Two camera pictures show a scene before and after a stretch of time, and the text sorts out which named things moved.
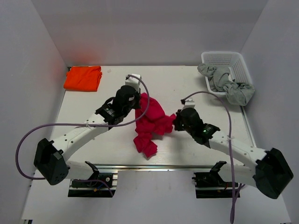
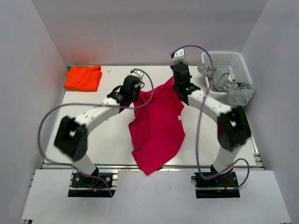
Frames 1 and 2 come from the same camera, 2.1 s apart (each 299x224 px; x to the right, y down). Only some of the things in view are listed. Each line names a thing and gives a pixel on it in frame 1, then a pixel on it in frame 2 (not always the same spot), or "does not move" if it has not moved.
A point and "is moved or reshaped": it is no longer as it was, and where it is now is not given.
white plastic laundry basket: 233,60 does not move
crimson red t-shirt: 151,121 is moved or reshaped
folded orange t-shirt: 83,78 does not move
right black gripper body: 180,125 → 175,86
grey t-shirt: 238,94 does not move
